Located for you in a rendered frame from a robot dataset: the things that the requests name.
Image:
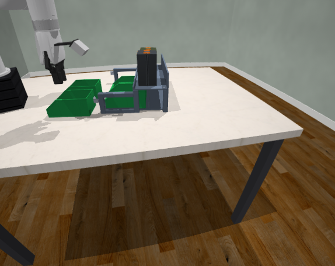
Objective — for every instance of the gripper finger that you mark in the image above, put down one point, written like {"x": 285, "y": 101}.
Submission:
{"x": 56, "y": 75}
{"x": 61, "y": 67}

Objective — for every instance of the grey shelf rack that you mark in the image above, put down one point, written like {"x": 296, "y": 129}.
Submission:
{"x": 156, "y": 96}

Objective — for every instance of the black case with orange latches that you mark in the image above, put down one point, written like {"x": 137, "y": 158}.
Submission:
{"x": 147, "y": 67}

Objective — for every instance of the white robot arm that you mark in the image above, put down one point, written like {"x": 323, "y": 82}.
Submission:
{"x": 44, "y": 17}

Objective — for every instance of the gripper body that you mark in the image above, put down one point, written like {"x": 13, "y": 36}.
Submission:
{"x": 45, "y": 40}

